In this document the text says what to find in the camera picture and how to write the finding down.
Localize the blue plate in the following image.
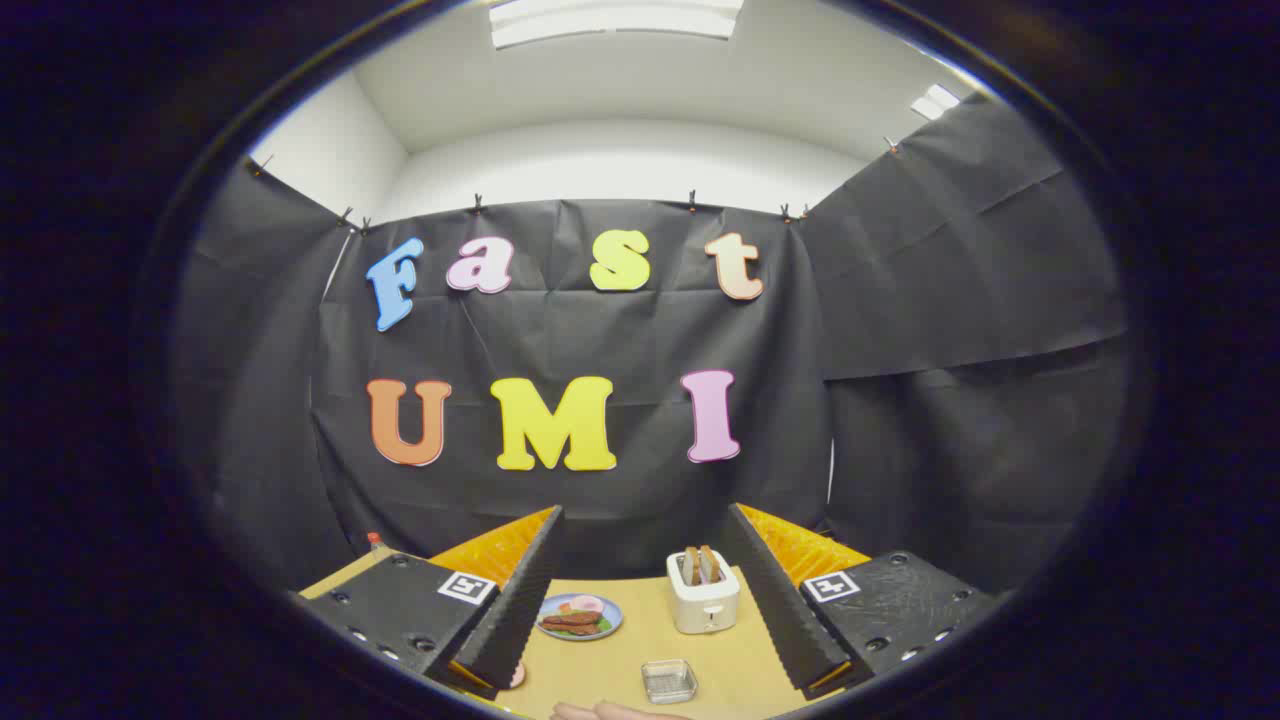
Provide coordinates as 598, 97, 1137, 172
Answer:
536, 593, 624, 642

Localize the black backdrop cloth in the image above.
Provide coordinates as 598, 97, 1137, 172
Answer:
170, 95, 1131, 601

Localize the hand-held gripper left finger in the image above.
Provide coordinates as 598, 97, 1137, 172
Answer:
292, 505, 566, 701

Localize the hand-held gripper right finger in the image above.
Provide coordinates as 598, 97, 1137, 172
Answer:
722, 503, 1001, 701

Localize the metal drain basket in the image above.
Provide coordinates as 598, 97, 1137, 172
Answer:
641, 659, 699, 705

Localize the white toaster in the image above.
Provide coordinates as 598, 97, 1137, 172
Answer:
666, 550, 742, 636

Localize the row of small cloth clips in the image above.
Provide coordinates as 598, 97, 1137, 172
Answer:
250, 135, 901, 236

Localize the long ceiling light panel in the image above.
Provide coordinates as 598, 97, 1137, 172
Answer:
488, 0, 746, 50

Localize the small ceiling light panel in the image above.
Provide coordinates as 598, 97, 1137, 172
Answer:
910, 84, 963, 122

